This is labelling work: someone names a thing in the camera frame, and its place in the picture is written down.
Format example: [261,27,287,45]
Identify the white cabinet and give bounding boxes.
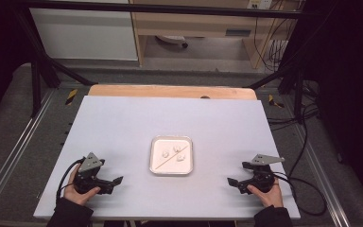
[27,8,139,61]

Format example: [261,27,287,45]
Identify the left hand-held gripper black cable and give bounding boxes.
[56,158,86,203]

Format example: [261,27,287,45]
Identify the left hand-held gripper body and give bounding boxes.
[73,151,114,194]

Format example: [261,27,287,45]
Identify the office chair caster base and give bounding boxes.
[155,34,190,49]

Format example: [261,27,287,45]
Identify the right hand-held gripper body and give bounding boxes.
[241,153,286,194]

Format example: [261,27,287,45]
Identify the hanging black cable bundle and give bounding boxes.
[253,9,297,73]

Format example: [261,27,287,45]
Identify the person's right hand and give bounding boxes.
[246,178,285,208]

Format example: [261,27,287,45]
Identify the black floor cables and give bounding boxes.
[266,79,321,179]

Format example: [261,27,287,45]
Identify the square metal tray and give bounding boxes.
[148,135,195,176]

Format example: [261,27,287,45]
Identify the hand-held gripper black cable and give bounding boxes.
[56,158,86,203]
[272,171,328,218]

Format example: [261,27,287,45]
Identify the right hand-held gripper black cable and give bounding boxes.
[272,171,328,218]

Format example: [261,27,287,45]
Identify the white power strip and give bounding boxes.
[247,0,273,9]

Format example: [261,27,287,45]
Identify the wooden table board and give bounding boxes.
[88,83,258,101]

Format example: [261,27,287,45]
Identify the thin wooden skewer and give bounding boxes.
[155,145,190,170]

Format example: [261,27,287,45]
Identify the aluminium floor rail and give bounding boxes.
[291,124,352,227]
[0,90,55,216]

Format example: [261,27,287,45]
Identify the person's left hand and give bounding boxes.
[63,164,102,207]

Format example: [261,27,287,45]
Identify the light wooden desk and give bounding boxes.
[129,0,297,70]

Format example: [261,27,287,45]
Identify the black metal frame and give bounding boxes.
[12,0,310,125]

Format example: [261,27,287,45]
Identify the yellow black hazard tape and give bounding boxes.
[64,88,78,106]
[268,94,285,109]

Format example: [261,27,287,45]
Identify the white work board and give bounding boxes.
[33,95,302,220]

